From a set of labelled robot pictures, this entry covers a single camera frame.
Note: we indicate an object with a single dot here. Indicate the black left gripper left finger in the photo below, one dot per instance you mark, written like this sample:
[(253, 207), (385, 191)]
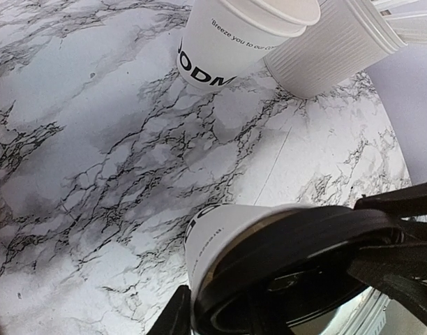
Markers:
[(175, 317)]

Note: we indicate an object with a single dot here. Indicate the stacked white paper cups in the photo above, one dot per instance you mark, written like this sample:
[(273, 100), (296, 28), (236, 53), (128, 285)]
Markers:
[(222, 38)]

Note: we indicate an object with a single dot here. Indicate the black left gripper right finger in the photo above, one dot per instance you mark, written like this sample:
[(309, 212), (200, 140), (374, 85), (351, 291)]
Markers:
[(398, 270)]

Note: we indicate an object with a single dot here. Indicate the white ribbed cup holder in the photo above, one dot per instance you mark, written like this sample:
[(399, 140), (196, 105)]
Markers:
[(350, 36)]

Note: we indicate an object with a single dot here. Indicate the black plastic cup lid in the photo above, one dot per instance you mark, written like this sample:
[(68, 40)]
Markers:
[(291, 271)]

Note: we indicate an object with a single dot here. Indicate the white paper coffee cup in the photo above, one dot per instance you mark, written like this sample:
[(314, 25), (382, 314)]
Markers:
[(214, 230)]

